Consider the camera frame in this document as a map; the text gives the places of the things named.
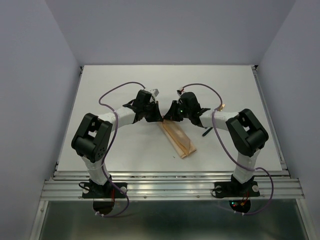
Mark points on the aluminium rail frame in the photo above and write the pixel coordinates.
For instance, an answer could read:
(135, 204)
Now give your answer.
(178, 205)

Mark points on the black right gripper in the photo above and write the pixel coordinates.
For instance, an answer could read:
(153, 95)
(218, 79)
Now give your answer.
(170, 114)

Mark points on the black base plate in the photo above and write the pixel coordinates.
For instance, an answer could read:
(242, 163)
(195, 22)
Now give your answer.
(91, 190)
(228, 189)

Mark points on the peach cloth napkin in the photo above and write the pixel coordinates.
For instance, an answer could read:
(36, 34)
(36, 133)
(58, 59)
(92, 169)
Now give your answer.
(178, 138)

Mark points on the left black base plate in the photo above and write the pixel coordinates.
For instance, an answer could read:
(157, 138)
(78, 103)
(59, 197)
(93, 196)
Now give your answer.
(91, 190)

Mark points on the gold fork black handle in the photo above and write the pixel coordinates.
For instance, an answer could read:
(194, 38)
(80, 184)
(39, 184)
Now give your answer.
(221, 107)

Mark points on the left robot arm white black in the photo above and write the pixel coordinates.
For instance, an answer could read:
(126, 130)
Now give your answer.
(91, 140)

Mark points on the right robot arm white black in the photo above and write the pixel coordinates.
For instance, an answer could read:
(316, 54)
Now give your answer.
(247, 133)

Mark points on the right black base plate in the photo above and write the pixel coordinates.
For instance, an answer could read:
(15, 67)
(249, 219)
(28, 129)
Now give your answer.
(228, 189)

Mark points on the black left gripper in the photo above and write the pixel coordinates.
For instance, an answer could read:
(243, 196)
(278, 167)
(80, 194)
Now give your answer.
(157, 116)

